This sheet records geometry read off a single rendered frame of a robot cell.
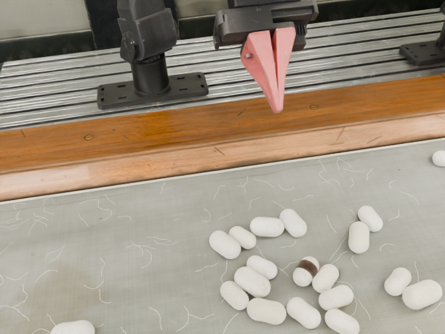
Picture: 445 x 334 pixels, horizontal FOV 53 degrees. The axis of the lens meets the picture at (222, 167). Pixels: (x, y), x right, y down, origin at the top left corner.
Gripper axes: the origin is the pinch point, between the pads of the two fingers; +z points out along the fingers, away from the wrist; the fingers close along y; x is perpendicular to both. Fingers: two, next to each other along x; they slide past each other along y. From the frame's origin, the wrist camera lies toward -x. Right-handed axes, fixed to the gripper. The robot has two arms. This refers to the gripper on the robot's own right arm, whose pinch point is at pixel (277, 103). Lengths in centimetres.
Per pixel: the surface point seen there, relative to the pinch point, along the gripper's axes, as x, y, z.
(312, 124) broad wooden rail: 11.9, 7.1, 0.3
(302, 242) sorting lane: 3.3, 0.9, 14.3
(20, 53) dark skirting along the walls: 186, -81, -93
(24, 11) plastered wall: 171, -73, -108
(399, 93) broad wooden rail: 14.6, 21.1, -3.0
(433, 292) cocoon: -4.2, 9.9, 20.1
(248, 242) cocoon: 2.2, -4.9, 13.3
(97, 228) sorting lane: 7.4, -20.6, 9.4
